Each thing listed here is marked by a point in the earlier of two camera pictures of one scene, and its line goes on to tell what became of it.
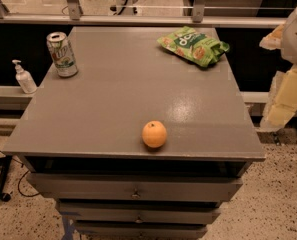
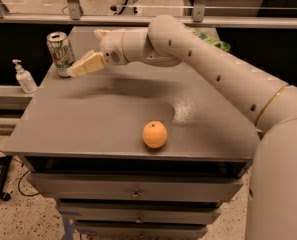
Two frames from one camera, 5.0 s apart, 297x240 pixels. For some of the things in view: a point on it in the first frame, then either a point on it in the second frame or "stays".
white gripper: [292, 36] to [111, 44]
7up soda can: [62, 54] stays
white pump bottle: [23, 78] stays
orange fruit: [154, 133] stays
